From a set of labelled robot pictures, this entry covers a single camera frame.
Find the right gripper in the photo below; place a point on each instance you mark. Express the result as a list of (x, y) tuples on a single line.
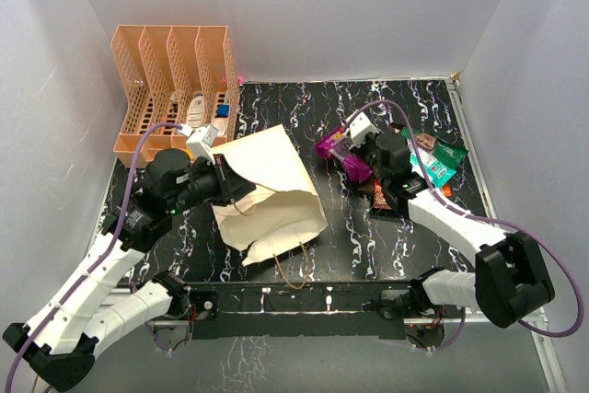
[(369, 140)]

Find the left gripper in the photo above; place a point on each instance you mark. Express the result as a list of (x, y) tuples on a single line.
[(232, 184)]

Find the purple snack bag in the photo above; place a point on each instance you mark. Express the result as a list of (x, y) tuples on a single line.
[(338, 146)]

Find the brown Kettle chips bag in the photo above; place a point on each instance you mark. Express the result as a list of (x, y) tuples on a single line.
[(367, 186)]

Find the brown paper bag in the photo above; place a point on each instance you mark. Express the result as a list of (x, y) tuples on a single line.
[(284, 211)]

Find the orange chips bag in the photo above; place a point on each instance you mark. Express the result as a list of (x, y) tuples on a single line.
[(379, 202)]

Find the green snack bag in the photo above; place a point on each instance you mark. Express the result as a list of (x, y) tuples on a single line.
[(431, 147)]

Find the teal snack pack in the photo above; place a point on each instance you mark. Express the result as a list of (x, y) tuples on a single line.
[(438, 172)]

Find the orange candy pack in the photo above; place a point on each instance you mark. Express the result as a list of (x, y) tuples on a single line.
[(447, 191)]

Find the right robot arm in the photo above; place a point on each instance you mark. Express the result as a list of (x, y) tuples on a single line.
[(510, 278)]

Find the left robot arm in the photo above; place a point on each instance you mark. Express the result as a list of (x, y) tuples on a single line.
[(63, 341)]

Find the white box red label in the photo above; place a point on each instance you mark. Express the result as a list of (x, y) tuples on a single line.
[(221, 125)]

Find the blue stamp block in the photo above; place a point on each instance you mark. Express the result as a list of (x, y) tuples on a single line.
[(222, 110)]

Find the white bottle with label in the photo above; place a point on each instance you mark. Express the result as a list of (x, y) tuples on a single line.
[(197, 111)]

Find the orange plastic file organizer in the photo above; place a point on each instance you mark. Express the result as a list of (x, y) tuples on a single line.
[(161, 68)]

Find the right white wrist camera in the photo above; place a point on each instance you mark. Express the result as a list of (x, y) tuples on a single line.
[(359, 127)]

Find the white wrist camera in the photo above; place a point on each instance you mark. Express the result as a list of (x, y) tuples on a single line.
[(200, 141), (359, 127)]

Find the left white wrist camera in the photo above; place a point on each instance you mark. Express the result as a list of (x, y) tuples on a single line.
[(200, 141)]

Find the aluminium frame rail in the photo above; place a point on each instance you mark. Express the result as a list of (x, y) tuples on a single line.
[(510, 279)]

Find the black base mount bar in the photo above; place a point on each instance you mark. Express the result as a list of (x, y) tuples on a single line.
[(319, 309)]

